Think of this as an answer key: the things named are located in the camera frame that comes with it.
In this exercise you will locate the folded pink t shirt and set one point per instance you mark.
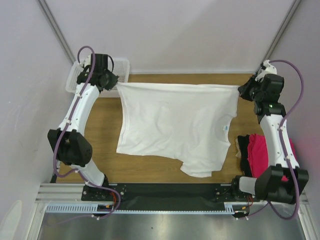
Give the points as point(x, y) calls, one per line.
point(257, 156)

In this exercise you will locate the white plastic basket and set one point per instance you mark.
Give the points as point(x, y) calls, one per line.
point(121, 69)

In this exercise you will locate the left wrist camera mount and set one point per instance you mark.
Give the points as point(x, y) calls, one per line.
point(85, 61)

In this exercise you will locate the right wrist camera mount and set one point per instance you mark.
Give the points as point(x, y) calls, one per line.
point(265, 68)

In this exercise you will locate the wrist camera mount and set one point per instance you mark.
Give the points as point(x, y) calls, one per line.
point(85, 61)
point(265, 68)

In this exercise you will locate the folded black t shirt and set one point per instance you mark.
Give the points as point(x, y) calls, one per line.
point(243, 142)

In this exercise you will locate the right corner aluminium post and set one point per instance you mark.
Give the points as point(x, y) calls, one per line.
point(283, 26)

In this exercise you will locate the left corner aluminium post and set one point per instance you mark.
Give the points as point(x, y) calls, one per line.
point(53, 24)

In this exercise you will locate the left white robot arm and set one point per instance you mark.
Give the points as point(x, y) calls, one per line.
point(68, 141)

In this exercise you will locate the aluminium frame rail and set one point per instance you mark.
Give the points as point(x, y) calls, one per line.
point(78, 198)

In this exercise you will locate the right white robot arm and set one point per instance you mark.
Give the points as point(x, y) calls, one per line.
point(283, 181)

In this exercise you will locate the corner aluminium post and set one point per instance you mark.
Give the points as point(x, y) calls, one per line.
point(283, 26)
point(53, 24)

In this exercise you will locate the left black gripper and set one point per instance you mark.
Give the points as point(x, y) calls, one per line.
point(112, 81)

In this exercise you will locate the white t shirt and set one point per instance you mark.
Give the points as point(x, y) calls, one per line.
point(186, 122)

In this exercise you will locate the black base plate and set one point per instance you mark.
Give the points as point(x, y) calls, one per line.
point(180, 197)

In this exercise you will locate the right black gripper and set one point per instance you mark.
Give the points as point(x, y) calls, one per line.
point(245, 90)

